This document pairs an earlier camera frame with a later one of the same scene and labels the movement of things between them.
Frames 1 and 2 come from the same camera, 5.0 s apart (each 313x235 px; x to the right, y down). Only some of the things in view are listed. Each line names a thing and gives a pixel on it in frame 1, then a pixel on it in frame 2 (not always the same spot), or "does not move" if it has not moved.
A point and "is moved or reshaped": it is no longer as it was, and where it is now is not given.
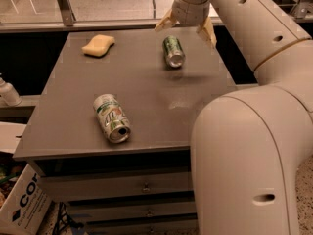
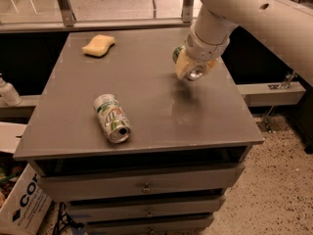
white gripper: [190, 13] → [205, 51]
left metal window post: [67, 14] does not move
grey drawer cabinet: [110, 140] does not move
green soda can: [174, 53] is moved or reshaped
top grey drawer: [66, 187] does not move
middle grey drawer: [126, 210] does not move
